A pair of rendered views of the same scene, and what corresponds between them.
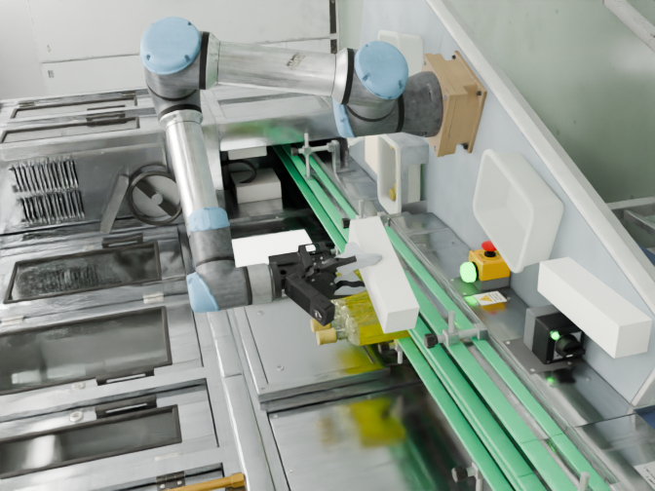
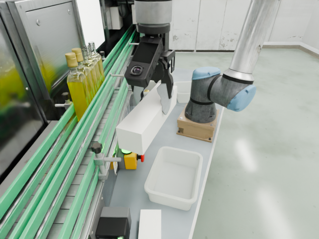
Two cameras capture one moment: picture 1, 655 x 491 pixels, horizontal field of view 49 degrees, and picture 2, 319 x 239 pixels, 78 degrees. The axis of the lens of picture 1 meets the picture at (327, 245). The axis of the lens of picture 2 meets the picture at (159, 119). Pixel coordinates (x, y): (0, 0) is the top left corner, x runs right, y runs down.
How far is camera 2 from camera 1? 96 cm
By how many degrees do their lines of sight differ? 32
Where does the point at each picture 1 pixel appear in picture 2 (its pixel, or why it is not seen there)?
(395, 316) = (136, 138)
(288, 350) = (51, 30)
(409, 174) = not seen: hidden behind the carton
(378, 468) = not seen: outside the picture
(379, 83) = (242, 99)
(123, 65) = not seen: outside the picture
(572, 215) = (187, 219)
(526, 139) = (205, 173)
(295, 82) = (248, 50)
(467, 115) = (199, 133)
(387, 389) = (35, 99)
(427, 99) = (209, 115)
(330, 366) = (45, 60)
